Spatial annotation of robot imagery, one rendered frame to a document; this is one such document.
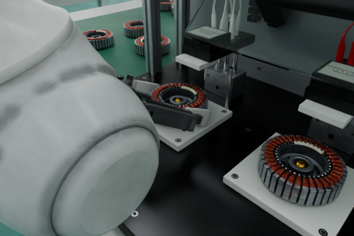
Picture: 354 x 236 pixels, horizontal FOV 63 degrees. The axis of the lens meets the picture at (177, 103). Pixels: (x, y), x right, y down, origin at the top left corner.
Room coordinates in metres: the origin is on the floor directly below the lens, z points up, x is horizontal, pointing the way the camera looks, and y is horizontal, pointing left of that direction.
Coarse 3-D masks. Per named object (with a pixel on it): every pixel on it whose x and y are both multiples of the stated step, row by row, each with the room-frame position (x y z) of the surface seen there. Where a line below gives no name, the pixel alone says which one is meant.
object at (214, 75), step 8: (208, 72) 0.58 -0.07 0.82; (216, 72) 0.56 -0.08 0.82; (224, 72) 0.56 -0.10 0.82; (240, 72) 0.56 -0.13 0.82; (208, 80) 0.58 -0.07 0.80; (216, 80) 0.56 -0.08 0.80; (224, 80) 0.55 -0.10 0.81; (232, 80) 0.53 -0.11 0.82; (240, 80) 0.55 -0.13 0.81; (208, 88) 0.58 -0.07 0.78; (216, 88) 0.56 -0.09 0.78; (224, 88) 0.54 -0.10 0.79; (232, 88) 0.53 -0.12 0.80; (240, 88) 0.55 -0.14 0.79; (224, 96) 0.54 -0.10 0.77; (232, 96) 0.53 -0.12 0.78
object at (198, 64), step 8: (184, 40) 0.53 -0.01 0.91; (192, 40) 0.51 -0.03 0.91; (184, 48) 0.52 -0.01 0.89; (192, 48) 0.51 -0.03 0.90; (200, 48) 0.50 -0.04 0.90; (208, 48) 0.48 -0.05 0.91; (216, 48) 0.50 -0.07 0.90; (176, 56) 0.51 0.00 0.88; (184, 56) 0.51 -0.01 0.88; (192, 56) 0.51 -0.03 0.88; (200, 56) 0.50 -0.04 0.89; (208, 56) 0.48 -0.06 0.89; (216, 56) 0.49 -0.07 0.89; (184, 64) 0.49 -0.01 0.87; (192, 64) 0.48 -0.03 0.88; (200, 64) 0.47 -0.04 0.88; (208, 64) 0.48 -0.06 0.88; (216, 64) 0.59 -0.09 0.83; (224, 64) 0.57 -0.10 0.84
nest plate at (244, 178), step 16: (256, 160) 0.33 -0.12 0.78; (224, 176) 0.30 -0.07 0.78; (240, 176) 0.30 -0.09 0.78; (256, 176) 0.30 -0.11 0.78; (352, 176) 0.30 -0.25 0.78; (240, 192) 0.28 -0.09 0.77; (256, 192) 0.27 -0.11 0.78; (272, 192) 0.27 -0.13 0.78; (352, 192) 0.27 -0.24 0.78; (272, 208) 0.25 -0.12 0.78; (288, 208) 0.25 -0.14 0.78; (304, 208) 0.25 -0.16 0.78; (320, 208) 0.25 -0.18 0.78; (336, 208) 0.25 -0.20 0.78; (352, 208) 0.25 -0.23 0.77; (288, 224) 0.23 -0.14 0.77; (304, 224) 0.22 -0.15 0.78; (320, 224) 0.22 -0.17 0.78; (336, 224) 0.22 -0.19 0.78
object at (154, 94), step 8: (160, 88) 0.50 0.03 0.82; (168, 88) 0.50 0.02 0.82; (176, 88) 0.51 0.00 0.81; (184, 88) 0.50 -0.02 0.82; (192, 88) 0.50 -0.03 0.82; (200, 88) 0.50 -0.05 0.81; (152, 96) 0.47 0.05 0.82; (160, 96) 0.47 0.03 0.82; (168, 96) 0.50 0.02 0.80; (176, 96) 0.48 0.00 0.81; (184, 96) 0.50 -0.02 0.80; (192, 96) 0.49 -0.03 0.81; (200, 96) 0.47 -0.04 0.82; (176, 104) 0.46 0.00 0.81; (184, 104) 0.46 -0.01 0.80; (192, 104) 0.44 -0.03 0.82; (200, 104) 0.44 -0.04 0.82
